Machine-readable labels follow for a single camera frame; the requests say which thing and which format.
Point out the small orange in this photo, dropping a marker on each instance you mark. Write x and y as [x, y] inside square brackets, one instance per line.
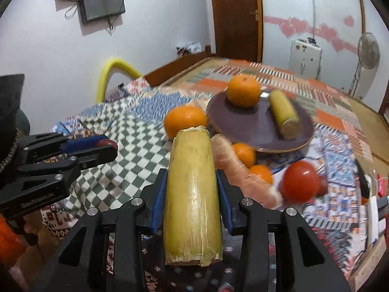
[244, 155]
[262, 173]

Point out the large red tomato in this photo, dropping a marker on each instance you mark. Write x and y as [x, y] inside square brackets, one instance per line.
[299, 182]

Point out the white box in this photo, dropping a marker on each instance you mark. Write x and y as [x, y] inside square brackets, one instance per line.
[373, 219]

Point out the white box appliance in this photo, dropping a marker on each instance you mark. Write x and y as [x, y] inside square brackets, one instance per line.
[304, 59]

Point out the short yellow sugarcane piece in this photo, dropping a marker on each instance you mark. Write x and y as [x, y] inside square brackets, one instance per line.
[285, 112]

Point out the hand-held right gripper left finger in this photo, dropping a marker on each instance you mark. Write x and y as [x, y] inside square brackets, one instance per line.
[158, 202]

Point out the brown wooden door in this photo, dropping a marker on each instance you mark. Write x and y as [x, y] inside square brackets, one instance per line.
[234, 18]

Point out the long yellow sugarcane piece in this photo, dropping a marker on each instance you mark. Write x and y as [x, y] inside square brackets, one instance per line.
[191, 188]

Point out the dark wall panel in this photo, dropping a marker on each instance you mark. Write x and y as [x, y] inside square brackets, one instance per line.
[101, 4]

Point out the pile of clothes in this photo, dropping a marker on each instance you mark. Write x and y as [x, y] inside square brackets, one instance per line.
[188, 50]

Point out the standing fan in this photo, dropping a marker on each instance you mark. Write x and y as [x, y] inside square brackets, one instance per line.
[368, 50]

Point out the orange carrot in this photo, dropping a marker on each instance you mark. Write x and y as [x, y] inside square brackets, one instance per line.
[258, 188]

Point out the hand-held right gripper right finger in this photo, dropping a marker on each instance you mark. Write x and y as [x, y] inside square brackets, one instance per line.
[225, 205]

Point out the small red tomato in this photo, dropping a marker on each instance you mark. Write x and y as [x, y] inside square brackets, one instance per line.
[107, 143]

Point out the pink heart wall stickers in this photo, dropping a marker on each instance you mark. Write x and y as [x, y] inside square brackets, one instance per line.
[294, 26]

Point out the yellow chair back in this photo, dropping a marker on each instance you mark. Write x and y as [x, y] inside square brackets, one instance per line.
[105, 73]

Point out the brown round plate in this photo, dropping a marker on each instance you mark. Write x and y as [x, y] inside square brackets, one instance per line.
[243, 124]

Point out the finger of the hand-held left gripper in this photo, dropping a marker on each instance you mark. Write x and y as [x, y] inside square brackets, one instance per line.
[45, 182]
[80, 146]

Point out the large orange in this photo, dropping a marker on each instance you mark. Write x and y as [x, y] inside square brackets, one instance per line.
[184, 120]
[244, 91]

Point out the black flat object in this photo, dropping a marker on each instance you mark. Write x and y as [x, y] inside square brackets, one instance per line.
[363, 179]

